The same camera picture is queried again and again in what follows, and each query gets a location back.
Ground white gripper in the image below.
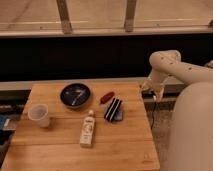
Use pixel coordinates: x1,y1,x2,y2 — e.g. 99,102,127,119
140,77,164,99

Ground black white striped eraser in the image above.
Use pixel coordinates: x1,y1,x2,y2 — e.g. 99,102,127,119
104,98,122,122

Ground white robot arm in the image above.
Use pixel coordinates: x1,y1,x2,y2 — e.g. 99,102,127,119
141,50,213,171

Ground dark ceramic bowl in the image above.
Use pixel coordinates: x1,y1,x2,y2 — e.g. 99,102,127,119
60,83,91,109

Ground blue sponge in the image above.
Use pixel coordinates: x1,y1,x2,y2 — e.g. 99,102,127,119
112,108,123,122

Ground red chili pepper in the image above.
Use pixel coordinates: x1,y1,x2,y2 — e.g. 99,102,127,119
100,92,115,104

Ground wooden table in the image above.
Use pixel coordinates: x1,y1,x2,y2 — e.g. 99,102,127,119
1,82,160,171

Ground white small bottle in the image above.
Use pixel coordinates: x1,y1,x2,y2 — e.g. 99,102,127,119
79,110,95,147

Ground black hanging cable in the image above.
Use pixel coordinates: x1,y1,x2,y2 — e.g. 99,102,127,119
150,96,158,131

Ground right metal window post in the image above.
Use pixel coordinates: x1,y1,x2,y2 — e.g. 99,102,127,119
124,0,137,32

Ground metal window post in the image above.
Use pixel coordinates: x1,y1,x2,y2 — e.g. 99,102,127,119
124,0,137,32
56,0,72,34

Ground left metal window post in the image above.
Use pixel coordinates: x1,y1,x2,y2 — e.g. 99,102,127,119
56,0,72,34

